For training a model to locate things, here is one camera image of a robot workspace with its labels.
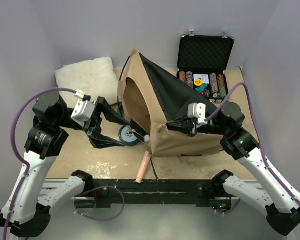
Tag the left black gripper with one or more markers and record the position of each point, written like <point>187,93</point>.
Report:
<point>93,126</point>

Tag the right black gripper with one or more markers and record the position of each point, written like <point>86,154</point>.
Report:
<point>186,125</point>

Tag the tan fabric pet tent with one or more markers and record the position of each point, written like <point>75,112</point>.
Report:
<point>151,96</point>

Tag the black tent pole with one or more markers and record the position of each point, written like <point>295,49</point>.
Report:
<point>153,169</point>
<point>120,88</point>

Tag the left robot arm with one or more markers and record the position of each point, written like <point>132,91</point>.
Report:
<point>26,213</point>

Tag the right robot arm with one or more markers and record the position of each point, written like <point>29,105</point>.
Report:
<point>279,202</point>

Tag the teal double pet bowl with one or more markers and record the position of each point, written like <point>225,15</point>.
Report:
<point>127,136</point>

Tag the white pompom toy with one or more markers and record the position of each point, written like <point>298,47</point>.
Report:
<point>142,136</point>

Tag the white fluffy pillow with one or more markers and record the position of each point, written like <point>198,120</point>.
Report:
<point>96,78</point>

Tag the black poker chip case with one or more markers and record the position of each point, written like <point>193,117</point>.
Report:
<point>202,63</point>

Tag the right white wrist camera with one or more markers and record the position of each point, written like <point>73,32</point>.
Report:
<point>197,111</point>

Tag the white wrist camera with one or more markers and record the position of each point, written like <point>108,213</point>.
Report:
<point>83,109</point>
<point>197,111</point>

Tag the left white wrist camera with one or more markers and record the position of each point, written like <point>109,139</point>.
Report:
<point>83,109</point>

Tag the beige plastic handle toy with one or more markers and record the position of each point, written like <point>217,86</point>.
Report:
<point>143,167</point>

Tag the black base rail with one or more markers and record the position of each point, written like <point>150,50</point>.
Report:
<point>196,192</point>

